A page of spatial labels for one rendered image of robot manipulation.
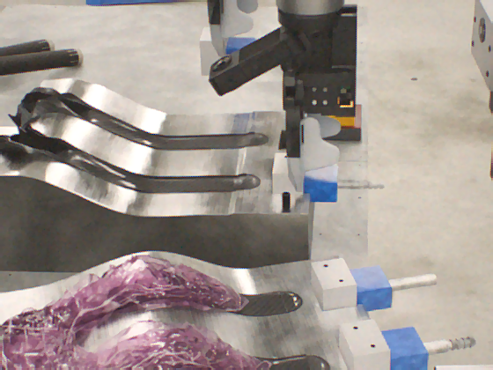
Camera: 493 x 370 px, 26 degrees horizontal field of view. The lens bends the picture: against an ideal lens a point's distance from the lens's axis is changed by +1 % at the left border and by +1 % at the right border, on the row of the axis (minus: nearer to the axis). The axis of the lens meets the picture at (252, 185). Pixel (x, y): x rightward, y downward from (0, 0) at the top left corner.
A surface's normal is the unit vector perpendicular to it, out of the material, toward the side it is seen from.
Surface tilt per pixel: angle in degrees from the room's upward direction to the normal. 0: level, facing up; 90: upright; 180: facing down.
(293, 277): 0
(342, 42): 90
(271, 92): 0
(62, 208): 90
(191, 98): 0
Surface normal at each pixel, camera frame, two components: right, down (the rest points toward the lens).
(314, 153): -0.10, 0.33
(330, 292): 0.21, 0.49
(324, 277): -0.04, -0.86
